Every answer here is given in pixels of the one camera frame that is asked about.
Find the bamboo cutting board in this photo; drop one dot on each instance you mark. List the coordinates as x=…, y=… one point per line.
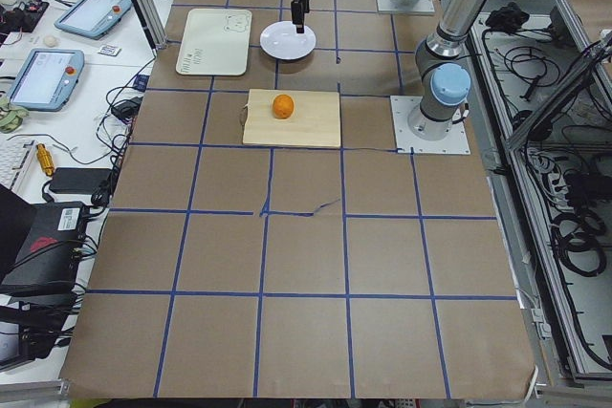
x=315, y=121

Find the orange fruit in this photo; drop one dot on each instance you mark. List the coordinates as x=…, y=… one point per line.
x=283, y=106

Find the white keyboard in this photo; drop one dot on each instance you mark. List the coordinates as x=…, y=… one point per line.
x=16, y=158

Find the gold cylinder tool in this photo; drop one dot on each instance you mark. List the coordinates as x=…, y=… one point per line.
x=45, y=160

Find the black computer box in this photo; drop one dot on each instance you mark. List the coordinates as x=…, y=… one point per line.
x=42, y=246

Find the cream bear tray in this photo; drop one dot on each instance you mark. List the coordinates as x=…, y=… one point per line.
x=215, y=42

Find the near blue teach pendant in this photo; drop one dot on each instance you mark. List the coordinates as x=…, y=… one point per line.
x=47, y=79

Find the white round plate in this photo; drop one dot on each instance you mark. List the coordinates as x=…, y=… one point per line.
x=281, y=40

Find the black power brick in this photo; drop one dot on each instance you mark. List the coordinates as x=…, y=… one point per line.
x=69, y=180

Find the blue teach pendant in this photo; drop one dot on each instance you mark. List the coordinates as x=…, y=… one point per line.
x=47, y=79
x=93, y=18

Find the far blue teach pendant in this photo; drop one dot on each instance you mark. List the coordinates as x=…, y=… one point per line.
x=93, y=18

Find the aluminium cable tray frame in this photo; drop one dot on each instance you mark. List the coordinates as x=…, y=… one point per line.
x=545, y=76

